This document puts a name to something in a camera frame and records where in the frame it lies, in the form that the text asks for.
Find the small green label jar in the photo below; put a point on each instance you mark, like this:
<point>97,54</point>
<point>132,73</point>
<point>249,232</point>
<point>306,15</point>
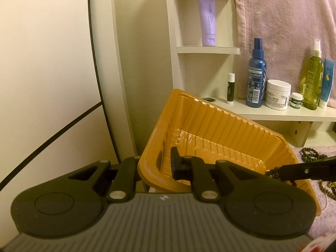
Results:
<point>297,101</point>

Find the cream wooden shelf unit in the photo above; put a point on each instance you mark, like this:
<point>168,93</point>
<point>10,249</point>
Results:
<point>262,113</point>

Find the white and green lip balm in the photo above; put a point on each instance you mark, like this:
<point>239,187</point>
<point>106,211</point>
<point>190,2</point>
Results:
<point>230,89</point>

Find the green spray bottle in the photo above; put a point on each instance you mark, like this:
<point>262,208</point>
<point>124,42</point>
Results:
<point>313,84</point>

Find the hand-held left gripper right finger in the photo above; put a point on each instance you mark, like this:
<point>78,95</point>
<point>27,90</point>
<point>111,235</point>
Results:
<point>176,165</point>

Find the white cream jar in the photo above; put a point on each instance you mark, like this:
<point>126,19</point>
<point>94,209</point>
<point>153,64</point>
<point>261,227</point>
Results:
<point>277,95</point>

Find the blue and white tube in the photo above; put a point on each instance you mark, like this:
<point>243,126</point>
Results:
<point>326,84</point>

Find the dark green tube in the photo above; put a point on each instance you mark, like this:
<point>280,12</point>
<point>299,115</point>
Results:
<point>209,99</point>

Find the orange ribbed plastic tray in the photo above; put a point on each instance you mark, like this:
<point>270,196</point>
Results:
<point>215,131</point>

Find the purple cosmetic tube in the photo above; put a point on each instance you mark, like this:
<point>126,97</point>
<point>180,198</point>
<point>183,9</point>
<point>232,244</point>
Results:
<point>208,18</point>

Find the pink hanging towel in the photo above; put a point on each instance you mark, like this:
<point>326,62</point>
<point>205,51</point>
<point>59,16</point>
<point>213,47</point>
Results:
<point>283,18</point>

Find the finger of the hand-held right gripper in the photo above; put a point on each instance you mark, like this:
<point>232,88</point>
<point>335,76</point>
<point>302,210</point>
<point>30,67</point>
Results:
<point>307,172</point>

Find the blue spray bottle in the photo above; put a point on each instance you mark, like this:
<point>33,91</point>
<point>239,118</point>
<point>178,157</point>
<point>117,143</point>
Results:
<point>256,84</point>

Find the lavender table towel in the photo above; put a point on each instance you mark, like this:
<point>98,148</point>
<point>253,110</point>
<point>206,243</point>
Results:
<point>326,223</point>

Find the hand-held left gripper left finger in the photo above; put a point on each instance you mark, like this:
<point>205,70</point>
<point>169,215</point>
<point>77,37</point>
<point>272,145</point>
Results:
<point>128,168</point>

